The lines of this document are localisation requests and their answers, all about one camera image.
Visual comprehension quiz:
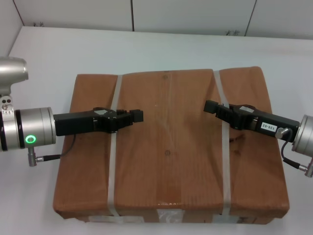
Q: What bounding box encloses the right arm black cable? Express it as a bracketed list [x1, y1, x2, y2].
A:
[275, 127, 313, 177]

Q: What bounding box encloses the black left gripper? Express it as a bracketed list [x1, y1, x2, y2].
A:
[53, 107, 144, 137]

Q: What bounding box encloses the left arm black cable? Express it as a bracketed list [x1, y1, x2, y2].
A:
[28, 136, 76, 167]

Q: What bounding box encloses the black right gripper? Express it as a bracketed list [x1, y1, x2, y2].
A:
[203, 99, 302, 141]

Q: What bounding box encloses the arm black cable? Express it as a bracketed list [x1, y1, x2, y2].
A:
[275, 127, 313, 177]
[28, 136, 76, 167]

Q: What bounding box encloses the white plastic packing strap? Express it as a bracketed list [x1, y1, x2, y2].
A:
[107, 73, 124, 217]
[213, 70, 232, 217]

